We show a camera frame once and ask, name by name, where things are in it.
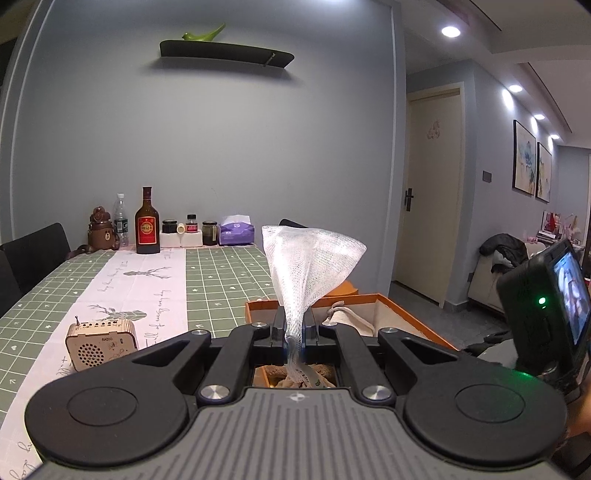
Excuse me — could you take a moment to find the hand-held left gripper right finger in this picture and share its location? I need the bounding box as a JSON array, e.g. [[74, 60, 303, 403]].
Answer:
[[305, 308, 482, 408]]

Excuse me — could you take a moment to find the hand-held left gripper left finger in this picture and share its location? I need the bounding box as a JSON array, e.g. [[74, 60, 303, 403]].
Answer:
[[111, 308, 291, 408]]

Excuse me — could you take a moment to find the white mesh cloth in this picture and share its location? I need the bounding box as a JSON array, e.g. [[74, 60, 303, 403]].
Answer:
[[262, 224, 368, 371]]

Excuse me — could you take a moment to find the orange cardboard box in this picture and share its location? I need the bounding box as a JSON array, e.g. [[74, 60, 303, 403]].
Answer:
[[245, 281, 461, 389]]

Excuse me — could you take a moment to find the person's right hand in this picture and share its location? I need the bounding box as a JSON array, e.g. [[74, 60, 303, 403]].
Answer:
[[566, 391, 591, 439]]

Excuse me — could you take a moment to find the brown plush towel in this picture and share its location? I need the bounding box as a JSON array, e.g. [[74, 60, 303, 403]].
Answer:
[[263, 364, 339, 389]]

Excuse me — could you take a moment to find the beige cloth pouch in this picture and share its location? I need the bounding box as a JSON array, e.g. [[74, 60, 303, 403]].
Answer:
[[322, 301, 376, 338]]

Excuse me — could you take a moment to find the light sofa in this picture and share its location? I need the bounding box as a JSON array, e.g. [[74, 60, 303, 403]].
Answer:
[[467, 240, 546, 320]]

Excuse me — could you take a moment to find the dark jacket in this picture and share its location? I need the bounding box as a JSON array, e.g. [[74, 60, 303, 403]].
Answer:
[[479, 233, 530, 274]]

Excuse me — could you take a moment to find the purple tissue pack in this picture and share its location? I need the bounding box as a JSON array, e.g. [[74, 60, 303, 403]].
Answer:
[[218, 213, 256, 246]]

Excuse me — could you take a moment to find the white box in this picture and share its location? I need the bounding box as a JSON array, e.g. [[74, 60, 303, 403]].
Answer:
[[159, 232, 204, 249]]

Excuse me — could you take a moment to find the plain cream door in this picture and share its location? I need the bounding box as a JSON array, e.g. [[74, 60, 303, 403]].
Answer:
[[405, 88, 465, 306]]

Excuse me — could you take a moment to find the white printed table runner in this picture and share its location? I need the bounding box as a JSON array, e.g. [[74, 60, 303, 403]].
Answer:
[[0, 247, 190, 480]]

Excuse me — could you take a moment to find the brown liquor bottle red label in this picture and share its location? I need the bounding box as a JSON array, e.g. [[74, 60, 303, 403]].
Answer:
[[135, 186, 162, 255]]

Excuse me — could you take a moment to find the wooden radio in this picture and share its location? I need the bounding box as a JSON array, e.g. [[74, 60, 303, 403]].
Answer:
[[65, 316, 139, 372]]

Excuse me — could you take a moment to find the clear water bottle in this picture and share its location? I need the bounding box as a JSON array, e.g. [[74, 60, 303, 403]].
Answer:
[[113, 193, 130, 249]]

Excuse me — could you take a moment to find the brown bear-shaped bottle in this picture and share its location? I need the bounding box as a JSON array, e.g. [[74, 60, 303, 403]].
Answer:
[[67, 206, 119, 260]]

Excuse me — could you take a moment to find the green bird ornament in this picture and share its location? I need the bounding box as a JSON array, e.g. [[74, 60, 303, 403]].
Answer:
[[181, 23, 227, 42]]

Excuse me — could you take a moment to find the framed wall picture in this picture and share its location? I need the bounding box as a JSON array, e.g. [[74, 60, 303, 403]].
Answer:
[[512, 120, 537, 197], [536, 142, 554, 204]]

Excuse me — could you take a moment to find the black wall shelf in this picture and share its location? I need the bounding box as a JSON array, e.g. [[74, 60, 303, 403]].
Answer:
[[159, 39, 296, 70]]

